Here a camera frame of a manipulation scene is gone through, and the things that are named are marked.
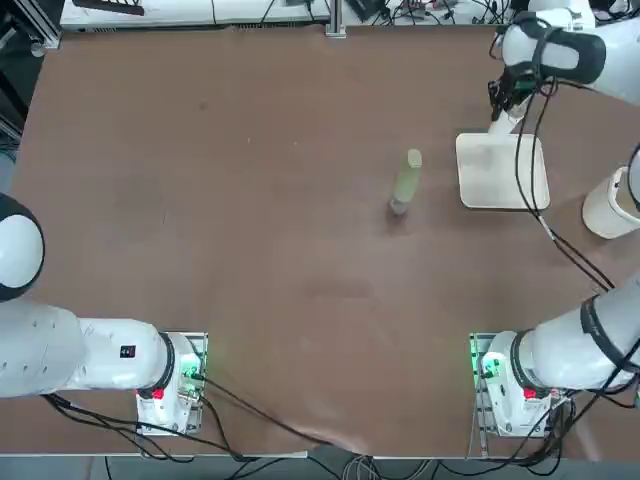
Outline white rectangular mat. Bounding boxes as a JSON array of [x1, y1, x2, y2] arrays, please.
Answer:
[[455, 132, 551, 210]]

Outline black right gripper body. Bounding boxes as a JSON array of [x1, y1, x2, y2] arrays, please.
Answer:
[[501, 67, 539, 101]]

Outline white cable bundle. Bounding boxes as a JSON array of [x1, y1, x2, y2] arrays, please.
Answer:
[[344, 452, 401, 480]]

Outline aluminium frame post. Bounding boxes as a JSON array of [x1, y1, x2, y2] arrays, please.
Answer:
[[325, 0, 347, 37]]

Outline black box device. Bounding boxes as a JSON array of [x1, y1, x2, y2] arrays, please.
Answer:
[[346, 0, 392, 22]]

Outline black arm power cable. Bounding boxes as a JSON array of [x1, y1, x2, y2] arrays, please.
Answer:
[[42, 393, 251, 461], [199, 374, 371, 456]]

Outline black power strip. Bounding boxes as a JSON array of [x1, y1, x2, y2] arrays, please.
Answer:
[[73, 0, 146, 16]]

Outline white bench shelf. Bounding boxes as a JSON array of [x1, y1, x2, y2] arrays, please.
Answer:
[[59, 0, 331, 26]]

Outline black equipment rack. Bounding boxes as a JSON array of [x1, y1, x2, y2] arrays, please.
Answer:
[[0, 0, 36, 146]]

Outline white disposable paper cup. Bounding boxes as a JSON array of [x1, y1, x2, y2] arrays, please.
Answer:
[[487, 102, 530, 136]]

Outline aluminium frame rail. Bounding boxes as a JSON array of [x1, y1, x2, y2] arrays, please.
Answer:
[[29, 0, 64, 51]]

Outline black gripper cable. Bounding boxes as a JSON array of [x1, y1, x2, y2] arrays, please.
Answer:
[[527, 74, 615, 292], [514, 99, 615, 292]]

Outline green plastic bottle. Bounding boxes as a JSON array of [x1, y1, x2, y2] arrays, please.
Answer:
[[388, 148, 424, 217]]

